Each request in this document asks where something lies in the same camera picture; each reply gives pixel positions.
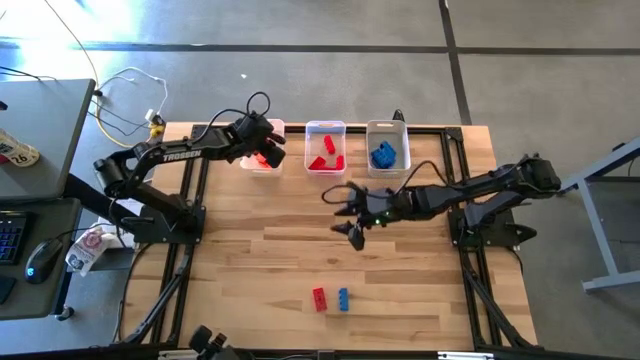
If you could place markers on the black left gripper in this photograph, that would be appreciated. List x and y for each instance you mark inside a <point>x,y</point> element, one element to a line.
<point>252,148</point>

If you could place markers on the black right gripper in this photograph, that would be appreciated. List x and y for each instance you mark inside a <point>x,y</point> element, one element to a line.
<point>380,216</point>

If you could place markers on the orange toy brick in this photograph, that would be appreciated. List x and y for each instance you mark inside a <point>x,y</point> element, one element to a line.
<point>260,161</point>

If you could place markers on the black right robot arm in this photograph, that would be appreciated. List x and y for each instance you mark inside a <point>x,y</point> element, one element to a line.
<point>475,192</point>

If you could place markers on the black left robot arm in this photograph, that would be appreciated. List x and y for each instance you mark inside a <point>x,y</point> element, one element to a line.
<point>175,152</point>

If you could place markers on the white plastic bin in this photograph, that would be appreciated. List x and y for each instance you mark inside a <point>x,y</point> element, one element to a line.
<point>377,132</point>
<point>278,125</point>

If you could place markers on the clear plastic bin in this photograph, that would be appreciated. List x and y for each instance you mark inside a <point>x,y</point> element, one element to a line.
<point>312,137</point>

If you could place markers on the small black clamp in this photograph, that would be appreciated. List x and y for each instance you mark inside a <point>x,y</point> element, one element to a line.
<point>398,116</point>

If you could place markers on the white power adapter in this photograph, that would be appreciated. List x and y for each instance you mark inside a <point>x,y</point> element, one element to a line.
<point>151,116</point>

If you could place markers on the white snack bag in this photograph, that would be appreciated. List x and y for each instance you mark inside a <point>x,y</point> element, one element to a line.
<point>87,247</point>

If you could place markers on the grey desk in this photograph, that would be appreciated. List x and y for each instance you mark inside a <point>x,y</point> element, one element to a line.
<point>45,130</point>

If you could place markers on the white labelled bottle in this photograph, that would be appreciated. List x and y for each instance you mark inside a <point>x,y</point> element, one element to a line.
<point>17,152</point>

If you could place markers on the black computer mouse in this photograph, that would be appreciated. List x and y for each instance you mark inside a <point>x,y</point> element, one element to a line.
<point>42,260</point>

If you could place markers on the dark desk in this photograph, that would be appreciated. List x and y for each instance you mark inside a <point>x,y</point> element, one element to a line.
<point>50,295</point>

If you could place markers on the black backlit keyboard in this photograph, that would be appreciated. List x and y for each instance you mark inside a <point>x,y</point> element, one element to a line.
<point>12,237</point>

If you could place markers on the black aluminium table frame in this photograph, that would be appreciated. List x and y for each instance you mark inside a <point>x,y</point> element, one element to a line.
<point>295,129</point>

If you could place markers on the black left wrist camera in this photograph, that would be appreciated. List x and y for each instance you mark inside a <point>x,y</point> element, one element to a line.
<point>255,126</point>

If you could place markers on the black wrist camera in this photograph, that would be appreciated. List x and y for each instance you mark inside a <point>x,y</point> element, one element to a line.
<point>255,126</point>
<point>380,198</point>

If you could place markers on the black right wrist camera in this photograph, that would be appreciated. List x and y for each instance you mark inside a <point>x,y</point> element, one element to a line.
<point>380,198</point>

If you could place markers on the black clamp mount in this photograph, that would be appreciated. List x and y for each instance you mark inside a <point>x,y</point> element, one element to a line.
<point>202,340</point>

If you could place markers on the grey table frame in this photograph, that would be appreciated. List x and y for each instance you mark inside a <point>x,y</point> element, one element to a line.
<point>597,225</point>

